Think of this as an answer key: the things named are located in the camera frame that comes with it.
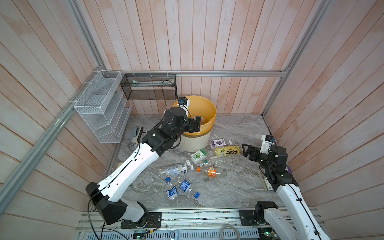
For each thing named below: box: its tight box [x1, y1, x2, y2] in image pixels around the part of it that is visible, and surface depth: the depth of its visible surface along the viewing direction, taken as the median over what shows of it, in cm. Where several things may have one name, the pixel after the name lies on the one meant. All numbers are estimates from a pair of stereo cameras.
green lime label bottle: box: [190, 149, 207, 164], surface depth 95 cm
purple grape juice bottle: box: [211, 139, 227, 147], surface depth 101 cm
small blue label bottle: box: [165, 177, 179, 201], surface depth 80 cm
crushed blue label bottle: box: [178, 179, 201, 199], surface depth 81 cm
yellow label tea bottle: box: [216, 145, 240, 156], surface depth 95 cm
